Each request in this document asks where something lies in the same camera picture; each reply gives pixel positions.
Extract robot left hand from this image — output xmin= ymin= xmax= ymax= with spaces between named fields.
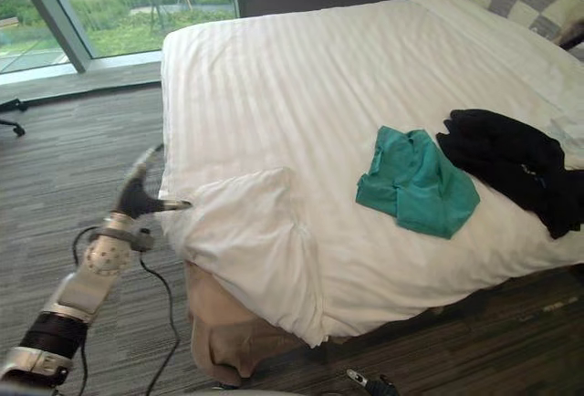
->
xmin=110 ymin=143 xmax=193 ymax=221

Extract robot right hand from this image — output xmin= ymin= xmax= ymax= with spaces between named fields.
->
xmin=345 ymin=368 xmax=400 ymax=396

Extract white striped duvet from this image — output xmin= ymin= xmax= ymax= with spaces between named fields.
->
xmin=157 ymin=0 xmax=584 ymax=349

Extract beige bed skirt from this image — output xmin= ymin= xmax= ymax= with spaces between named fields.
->
xmin=183 ymin=258 xmax=307 ymax=387

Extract teal green cloth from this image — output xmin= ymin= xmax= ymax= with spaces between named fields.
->
xmin=355 ymin=125 xmax=482 ymax=240

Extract black cloth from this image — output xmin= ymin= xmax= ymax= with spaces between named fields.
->
xmin=435 ymin=109 xmax=584 ymax=240

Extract black office chair base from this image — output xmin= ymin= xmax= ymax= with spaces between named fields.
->
xmin=0 ymin=97 xmax=27 ymax=138

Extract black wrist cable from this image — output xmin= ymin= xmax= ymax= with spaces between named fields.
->
xmin=72 ymin=225 xmax=182 ymax=396

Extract grey window frame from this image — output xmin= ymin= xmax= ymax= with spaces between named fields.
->
xmin=8 ymin=0 xmax=241 ymax=74

